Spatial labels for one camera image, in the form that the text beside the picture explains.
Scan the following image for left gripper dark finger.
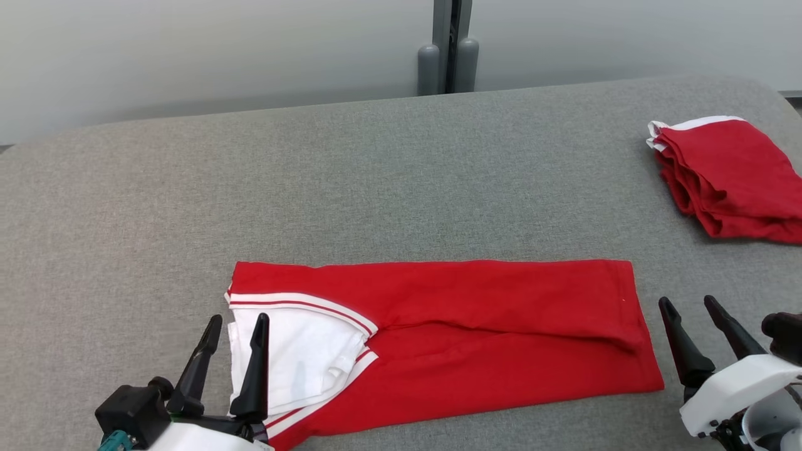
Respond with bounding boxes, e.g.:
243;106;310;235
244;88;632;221
229;313;270;422
166;314;223;418

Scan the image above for red garment with white hem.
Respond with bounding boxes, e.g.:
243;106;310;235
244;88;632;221
647;116;802;245

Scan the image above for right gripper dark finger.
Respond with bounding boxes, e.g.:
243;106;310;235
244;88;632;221
659;296;716;386
704;295;767;360

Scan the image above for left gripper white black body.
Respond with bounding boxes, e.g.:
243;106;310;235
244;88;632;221
147;410;275;451

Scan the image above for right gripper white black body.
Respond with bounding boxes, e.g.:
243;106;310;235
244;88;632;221
680;354;802;439

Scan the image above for grey cylindrical post bumper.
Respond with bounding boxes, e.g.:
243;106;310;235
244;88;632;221
456;38;480;94
417;44;441;96

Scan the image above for dark grey vertical post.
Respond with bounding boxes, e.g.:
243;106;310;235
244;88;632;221
432;0;474;95

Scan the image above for red garment with white sleeves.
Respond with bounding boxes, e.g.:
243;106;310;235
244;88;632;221
224;259;665;451

